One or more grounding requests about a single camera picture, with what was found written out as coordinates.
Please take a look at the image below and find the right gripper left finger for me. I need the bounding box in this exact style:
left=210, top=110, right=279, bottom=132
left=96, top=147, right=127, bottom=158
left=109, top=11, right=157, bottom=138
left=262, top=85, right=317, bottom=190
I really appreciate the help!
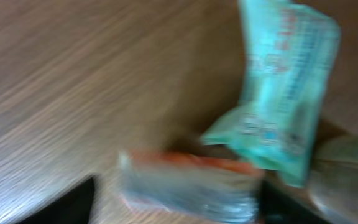
left=16, top=175, right=95, bottom=224

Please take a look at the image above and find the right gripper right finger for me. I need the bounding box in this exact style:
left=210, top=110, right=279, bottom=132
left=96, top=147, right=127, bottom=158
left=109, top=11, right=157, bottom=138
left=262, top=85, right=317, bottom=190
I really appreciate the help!
left=259, top=180, right=329, bottom=224

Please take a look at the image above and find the red white candy packet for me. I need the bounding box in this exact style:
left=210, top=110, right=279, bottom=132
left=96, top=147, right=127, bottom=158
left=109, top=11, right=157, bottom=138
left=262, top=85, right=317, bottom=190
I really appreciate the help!
left=117, top=152, right=264, bottom=223

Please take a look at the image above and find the green lid jar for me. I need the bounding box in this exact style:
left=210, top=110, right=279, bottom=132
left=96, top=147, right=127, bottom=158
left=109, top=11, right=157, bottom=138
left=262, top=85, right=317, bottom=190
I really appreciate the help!
left=310, top=136, right=358, bottom=224

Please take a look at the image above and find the teal tissue packet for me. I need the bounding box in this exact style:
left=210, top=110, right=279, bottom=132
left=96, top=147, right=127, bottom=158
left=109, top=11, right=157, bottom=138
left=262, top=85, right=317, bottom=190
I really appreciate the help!
left=201, top=0, right=341, bottom=187

